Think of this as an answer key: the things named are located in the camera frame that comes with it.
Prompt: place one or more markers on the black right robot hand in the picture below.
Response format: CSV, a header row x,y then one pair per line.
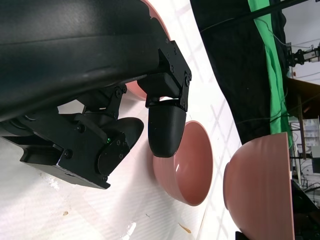
x,y
307,225

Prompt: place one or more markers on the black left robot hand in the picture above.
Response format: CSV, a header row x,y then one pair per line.
x,y
75,62

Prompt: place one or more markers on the pink plastic bowl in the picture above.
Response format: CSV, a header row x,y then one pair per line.
x,y
195,162
136,92
257,180

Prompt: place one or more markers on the small yellow stick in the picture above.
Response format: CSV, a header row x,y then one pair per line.
x,y
185,228

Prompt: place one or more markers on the brown wooden shelf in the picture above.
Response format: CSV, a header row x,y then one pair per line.
x,y
300,95

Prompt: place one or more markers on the green backdrop cloth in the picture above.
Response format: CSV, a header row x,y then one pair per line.
x,y
275,75

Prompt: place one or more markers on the black backdrop curtain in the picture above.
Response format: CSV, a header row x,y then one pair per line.
x,y
237,75

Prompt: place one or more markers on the black camera on stand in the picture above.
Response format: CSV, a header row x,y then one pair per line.
x,y
308,55

